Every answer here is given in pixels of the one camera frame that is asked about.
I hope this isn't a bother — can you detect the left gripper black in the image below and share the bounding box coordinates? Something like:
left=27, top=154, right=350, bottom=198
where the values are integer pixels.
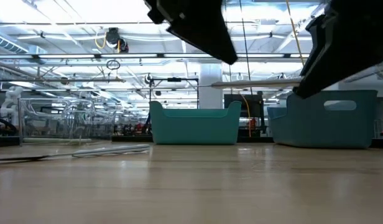
left=143, top=0, right=239, bottom=65

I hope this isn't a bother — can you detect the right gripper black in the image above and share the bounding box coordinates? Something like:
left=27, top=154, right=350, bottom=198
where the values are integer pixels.
left=293, top=0, right=383, bottom=100

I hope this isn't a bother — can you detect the silver ventilation duct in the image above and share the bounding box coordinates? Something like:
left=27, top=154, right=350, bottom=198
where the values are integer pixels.
left=0, top=32, right=30, bottom=55

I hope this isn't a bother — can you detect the clear plastic container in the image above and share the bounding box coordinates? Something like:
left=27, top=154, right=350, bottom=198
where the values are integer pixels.
left=17, top=98, right=116, bottom=146

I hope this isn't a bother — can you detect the black hanging cable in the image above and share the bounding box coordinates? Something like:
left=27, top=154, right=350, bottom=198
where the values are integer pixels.
left=240, top=0, right=254, bottom=95

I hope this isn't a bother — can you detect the teal plastic bin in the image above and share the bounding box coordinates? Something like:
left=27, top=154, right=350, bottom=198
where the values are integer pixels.
left=149, top=100, right=242, bottom=146

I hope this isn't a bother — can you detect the thin yellow cable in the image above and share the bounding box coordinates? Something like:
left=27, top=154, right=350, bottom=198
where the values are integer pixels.
left=240, top=94, right=252, bottom=138

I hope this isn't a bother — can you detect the yellow hanging cable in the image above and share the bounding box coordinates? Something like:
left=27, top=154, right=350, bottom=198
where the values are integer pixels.
left=285, top=0, right=305, bottom=68

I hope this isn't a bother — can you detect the blue patterned handle knife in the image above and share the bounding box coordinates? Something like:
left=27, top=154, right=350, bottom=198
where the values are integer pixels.
left=211, top=77, right=304, bottom=90
left=0, top=143, right=151, bottom=162

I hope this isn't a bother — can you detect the long ceiling light rail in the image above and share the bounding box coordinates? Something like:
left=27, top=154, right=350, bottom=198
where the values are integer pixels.
left=0, top=53, right=310, bottom=60

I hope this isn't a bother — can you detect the white pillar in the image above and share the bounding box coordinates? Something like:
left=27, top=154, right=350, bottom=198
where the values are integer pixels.
left=199, top=63, right=224, bottom=110

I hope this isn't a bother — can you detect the blue-green plastic bin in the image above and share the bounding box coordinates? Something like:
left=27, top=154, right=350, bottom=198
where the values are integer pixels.
left=267, top=90, right=378, bottom=149

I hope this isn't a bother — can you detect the black frame stand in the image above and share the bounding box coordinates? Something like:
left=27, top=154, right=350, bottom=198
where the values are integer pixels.
left=149, top=77, right=201, bottom=110

